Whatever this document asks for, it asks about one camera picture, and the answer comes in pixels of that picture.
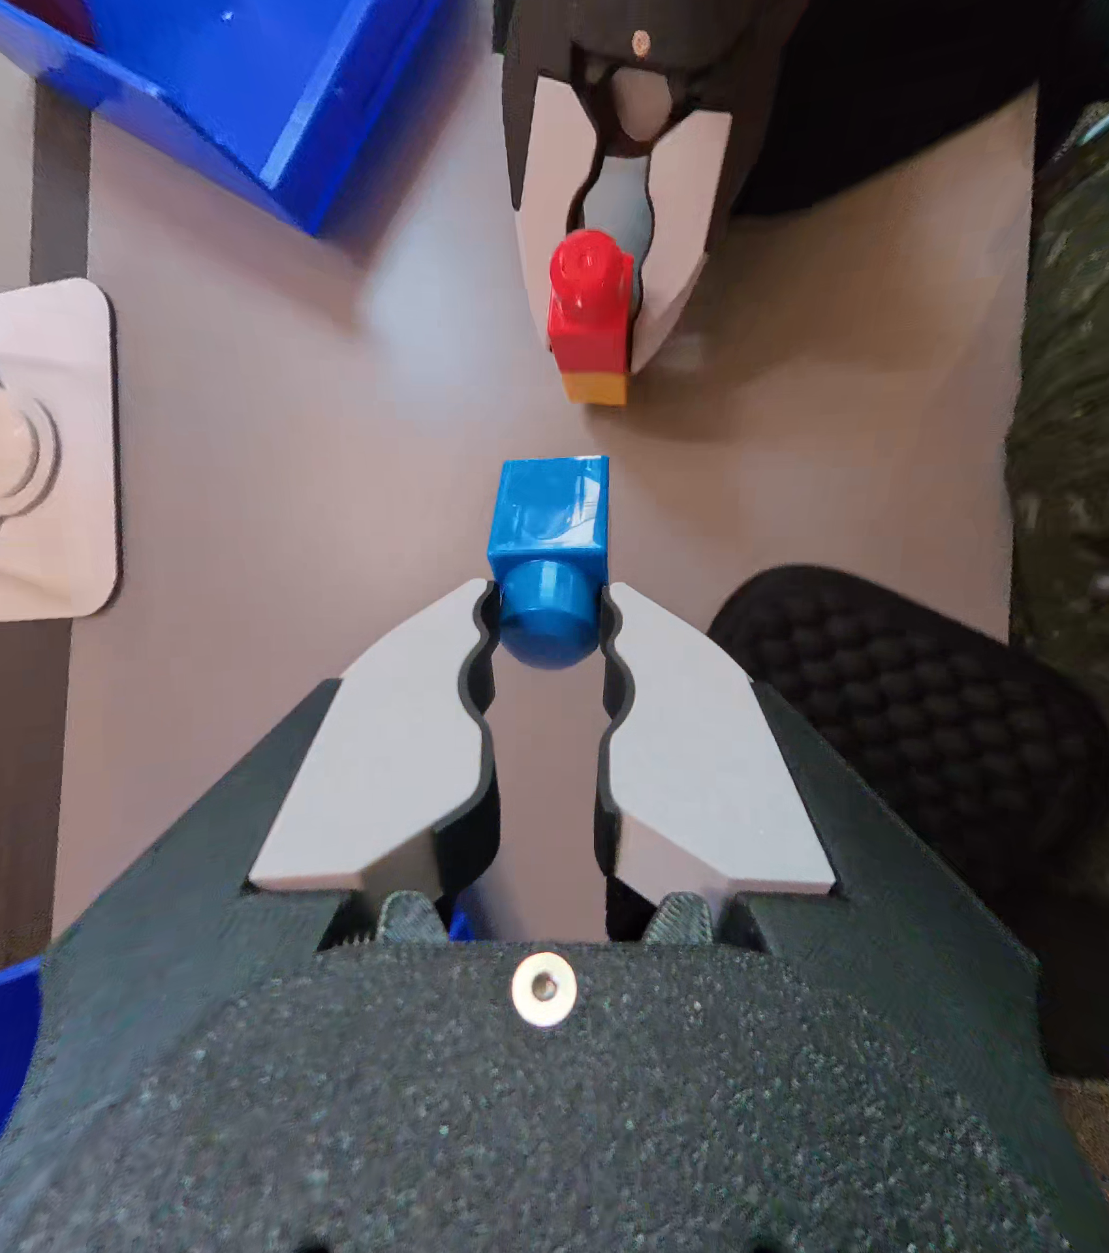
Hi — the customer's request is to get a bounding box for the red mega block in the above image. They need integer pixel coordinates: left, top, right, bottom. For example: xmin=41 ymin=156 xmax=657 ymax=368
xmin=546 ymin=229 xmax=635 ymax=378

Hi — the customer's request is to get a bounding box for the white tablet stand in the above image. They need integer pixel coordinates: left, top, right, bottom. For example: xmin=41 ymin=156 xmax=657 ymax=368
xmin=0 ymin=276 xmax=121 ymax=626

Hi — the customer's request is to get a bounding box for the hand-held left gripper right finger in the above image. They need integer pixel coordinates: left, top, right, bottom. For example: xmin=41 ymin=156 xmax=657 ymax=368
xmin=595 ymin=579 xmax=839 ymax=907

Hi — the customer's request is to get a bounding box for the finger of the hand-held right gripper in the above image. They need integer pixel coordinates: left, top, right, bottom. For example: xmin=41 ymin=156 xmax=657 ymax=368
xmin=629 ymin=105 xmax=738 ymax=379
xmin=512 ymin=75 xmax=606 ymax=344

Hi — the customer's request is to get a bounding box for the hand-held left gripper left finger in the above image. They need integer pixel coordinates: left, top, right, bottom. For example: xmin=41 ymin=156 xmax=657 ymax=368
xmin=246 ymin=576 xmax=505 ymax=907

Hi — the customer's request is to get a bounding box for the black textured pad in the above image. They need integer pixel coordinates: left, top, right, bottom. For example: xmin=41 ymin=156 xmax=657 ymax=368
xmin=707 ymin=563 xmax=1109 ymax=912

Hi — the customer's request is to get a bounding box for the blue mega block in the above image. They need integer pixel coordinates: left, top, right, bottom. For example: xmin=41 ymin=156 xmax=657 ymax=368
xmin=488 ymin=454 xmax=610 ymax=672

